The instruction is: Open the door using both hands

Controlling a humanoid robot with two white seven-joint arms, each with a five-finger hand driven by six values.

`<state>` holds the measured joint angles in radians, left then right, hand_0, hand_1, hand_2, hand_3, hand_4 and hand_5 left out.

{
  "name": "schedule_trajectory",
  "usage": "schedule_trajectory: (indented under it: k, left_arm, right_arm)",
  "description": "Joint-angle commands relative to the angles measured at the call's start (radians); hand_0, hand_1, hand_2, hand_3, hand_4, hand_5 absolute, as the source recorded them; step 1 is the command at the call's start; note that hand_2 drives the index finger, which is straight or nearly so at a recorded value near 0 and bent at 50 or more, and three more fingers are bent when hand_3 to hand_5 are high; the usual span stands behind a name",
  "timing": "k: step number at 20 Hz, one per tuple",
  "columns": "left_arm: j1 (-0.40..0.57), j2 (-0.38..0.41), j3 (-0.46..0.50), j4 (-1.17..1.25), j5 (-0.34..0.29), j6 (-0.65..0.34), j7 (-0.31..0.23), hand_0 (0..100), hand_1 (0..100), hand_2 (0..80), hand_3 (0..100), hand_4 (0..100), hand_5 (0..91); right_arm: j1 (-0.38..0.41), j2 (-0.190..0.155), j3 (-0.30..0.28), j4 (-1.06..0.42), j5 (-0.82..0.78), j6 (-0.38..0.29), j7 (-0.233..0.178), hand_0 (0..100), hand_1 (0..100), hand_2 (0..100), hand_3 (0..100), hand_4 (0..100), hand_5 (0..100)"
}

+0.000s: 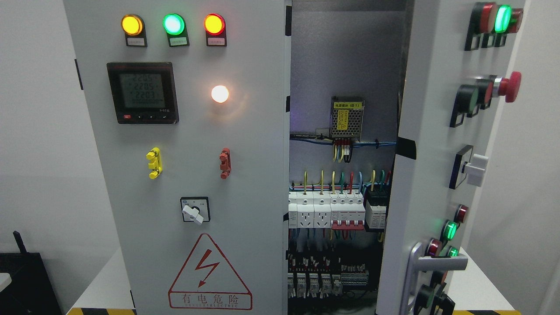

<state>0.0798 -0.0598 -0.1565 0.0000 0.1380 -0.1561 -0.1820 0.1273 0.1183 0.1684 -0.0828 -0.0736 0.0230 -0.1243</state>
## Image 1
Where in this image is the grey cabinet door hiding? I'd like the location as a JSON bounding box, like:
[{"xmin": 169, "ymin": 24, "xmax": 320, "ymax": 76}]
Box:
[
  {"xmin": 63, "ymin": 0, "xmax": 290, "ymax": 315},
  {"xmin": 375, "ymin": 0, "xmax": 526, "ymax": 315}
]

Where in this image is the white knob on right door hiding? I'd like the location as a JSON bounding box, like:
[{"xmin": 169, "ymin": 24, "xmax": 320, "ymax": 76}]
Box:
[{"xmin": 463, "ymin": 154, "xmax": 489, "ymax": 187}]

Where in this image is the white socket module row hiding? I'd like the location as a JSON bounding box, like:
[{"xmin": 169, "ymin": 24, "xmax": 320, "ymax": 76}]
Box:
[{"xmin": 288, "ymin": 191, "xmax": 332, "ymax": 229}]

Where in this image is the perforated metal power supply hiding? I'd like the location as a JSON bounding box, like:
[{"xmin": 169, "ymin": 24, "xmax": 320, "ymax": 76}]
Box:
[{"xmin": 329, "ymin": 96, "xmax": 365, "ymax": 141}]

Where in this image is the white glowing indicator lamp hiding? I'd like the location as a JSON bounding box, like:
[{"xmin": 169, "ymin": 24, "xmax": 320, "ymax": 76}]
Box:
[{"xmin": 211, "ymin": 84, "xmax": 230, "ymax": 104}]

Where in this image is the black white surge protector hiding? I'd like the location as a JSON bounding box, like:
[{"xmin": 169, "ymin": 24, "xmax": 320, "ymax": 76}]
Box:
[{"xmin": 365, "ymin": 190, "xmax": 389, "ymax": 231}]

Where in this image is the lower relay terminal row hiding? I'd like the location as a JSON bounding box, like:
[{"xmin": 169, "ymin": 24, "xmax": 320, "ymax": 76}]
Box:
[{"xmin": 285, "ymin": 251, "xmax": 371, "ymax": 299}]

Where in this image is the red electric hazard warning sticker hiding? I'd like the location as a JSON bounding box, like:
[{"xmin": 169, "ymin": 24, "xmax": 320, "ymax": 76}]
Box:
[{"xmin": 168, "ymin": 233, "xmax": 253, "ymax": 310}]

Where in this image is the red indicator lamp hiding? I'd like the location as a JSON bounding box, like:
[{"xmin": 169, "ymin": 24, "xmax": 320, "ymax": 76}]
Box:
[{"xmin": 204, "ymin": 13, "xmax": 225, "ymax": 36}]

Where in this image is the black digital power meter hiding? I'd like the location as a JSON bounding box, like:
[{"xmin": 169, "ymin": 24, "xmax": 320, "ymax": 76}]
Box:
[{"xmin": 106, "ymin": 62, "xmax": 179, "ymax": 124}]

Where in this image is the green indicator lamp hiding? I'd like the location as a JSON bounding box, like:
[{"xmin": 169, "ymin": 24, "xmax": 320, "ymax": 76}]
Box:
[{"xmin": 162, "ymin": 14, "xmax": 186, "ymax": 36}]

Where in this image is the yellow indicator lamp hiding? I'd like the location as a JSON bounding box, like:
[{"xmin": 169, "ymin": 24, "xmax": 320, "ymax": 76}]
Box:
[{"xmin": 121, "ymin": 14, "xmax": 144, "ymax": 36}]

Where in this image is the red emergency stop button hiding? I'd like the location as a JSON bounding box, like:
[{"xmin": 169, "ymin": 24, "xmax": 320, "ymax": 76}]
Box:
[{"xmin": 489, "ymin": 71, "xmax": 522, "ymax": 102}]

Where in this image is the black box at left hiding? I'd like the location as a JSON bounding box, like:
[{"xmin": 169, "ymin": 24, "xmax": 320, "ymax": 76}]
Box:
[{"xmin": 0, "ymin": 231, "xmax": 62, "ymax": 315}]

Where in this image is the red terminal post block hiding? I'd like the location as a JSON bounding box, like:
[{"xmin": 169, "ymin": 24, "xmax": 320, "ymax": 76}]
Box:
[{"xmin": 219, "ymin": 147, "xmax": 231, "ymax": 179}]

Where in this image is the yellow terminal post block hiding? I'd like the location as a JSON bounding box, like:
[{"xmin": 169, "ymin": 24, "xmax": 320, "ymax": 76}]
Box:
[{"xmin": 146, "ymin": 147, "xmax": 163, "ymax": 180}]

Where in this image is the silver door handle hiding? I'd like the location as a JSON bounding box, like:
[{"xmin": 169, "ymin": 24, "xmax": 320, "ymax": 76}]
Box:
[{"xmin": 399, "ymin": 241, "xmax": 468, "ymax": 315}]

